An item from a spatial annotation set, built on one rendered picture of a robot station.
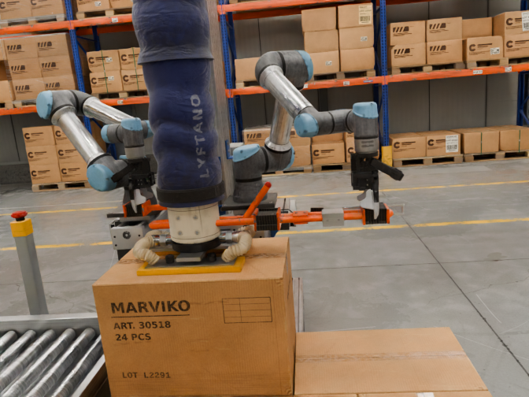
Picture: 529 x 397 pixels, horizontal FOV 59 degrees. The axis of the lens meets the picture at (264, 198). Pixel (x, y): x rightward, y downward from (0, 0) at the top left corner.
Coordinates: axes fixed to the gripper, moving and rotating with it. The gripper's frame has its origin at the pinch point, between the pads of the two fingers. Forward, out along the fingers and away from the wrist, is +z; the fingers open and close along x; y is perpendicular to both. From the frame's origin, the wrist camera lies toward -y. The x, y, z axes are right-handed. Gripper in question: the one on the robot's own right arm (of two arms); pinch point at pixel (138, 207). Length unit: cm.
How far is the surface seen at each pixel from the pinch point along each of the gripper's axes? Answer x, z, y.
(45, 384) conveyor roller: -38, 54, -28
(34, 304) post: 19, 48, -66
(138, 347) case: -46, 35, 12
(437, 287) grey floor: 156, 107, 154
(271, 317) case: -46, 26, 56
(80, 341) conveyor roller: -9, 53, -29
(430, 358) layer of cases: -26, 53, 107
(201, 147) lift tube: -34, -26, 37
